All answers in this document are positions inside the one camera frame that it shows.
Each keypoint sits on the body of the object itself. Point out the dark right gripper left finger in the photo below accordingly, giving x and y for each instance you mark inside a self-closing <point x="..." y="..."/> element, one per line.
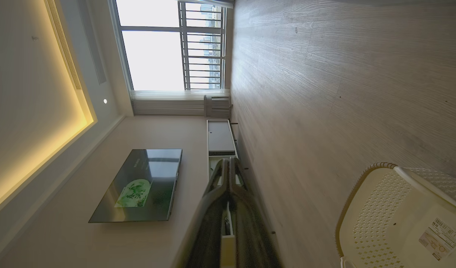
<point x="209" y="223"/>

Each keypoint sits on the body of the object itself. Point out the white low television cabinet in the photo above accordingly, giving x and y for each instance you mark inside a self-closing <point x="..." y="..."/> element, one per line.
<point x="220" y="137"/>

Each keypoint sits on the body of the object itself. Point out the small grey wooden cabinet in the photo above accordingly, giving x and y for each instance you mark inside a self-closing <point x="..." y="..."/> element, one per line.
<point x="217" y="107"/>

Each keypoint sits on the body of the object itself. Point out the printed label sticker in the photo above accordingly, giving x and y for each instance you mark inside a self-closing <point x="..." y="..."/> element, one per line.
<point x="440" y="238"/>

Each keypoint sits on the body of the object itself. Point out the white sheer curtain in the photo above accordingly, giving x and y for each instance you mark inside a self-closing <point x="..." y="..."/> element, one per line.
<point x="168" y="102"/>

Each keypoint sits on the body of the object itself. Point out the large window with railing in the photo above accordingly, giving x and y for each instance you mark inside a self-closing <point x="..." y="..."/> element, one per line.
<point x="157" y="48"/>

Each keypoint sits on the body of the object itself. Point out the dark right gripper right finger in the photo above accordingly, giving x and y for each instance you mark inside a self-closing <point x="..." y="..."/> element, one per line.
<point x="250" y="230"/>

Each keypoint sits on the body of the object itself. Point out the wall mounted flat television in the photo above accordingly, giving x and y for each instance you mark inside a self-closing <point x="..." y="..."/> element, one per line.
<point x="142" y="186"/>

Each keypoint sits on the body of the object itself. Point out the cream plastic laundry basket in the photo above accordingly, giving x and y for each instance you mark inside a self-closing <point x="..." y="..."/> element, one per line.
<point x="391" y="219"/>

